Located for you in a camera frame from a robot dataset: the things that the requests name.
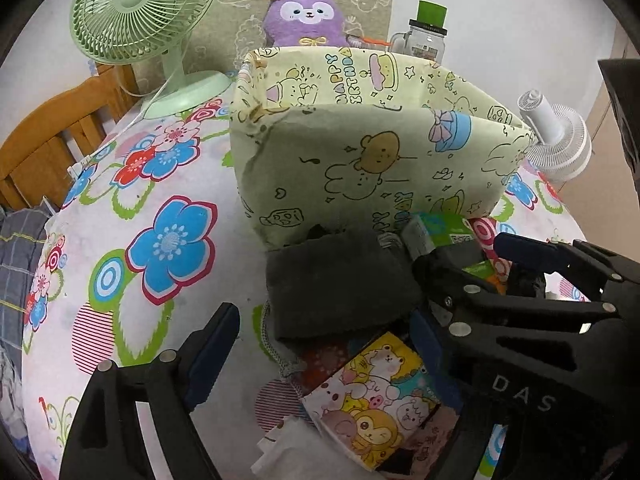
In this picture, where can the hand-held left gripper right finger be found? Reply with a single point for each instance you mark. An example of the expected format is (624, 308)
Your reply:
(425, 345)

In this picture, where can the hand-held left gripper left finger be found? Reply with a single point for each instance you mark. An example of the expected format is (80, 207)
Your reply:
(212, 355)

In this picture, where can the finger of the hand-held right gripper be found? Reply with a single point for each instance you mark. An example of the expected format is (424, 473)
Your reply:
(520, 250)
(450, 270)

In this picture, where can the green tissue packet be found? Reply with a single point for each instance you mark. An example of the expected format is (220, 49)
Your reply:
(445, 225)

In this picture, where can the cartoon animal tissue packet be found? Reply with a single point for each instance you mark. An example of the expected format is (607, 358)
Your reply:
(375, 400)

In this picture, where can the dark grey cloth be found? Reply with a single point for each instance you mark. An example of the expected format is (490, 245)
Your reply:
(340, 285)

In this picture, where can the yellow printed fabric basket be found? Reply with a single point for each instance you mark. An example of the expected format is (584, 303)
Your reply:
(350, 160)

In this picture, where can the white desk fan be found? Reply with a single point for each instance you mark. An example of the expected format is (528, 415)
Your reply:
(565, 145)

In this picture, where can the dark object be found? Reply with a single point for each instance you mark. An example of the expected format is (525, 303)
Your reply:
(622, 110)

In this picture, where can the blue and white cloth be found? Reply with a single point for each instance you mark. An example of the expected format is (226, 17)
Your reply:
(10, 400)

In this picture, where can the grey plaid blanket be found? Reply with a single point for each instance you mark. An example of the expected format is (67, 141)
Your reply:
(20, 250)

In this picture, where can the glass mug jar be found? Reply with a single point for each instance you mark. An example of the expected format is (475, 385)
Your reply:
(425, 42)

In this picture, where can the wooden chair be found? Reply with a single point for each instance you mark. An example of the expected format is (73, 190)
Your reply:
(45, 150)

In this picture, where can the purple plush toy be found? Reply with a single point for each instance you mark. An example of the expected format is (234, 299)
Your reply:
(305, 15)

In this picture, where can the green desk fan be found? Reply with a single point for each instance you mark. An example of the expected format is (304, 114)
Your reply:
(135, 5)

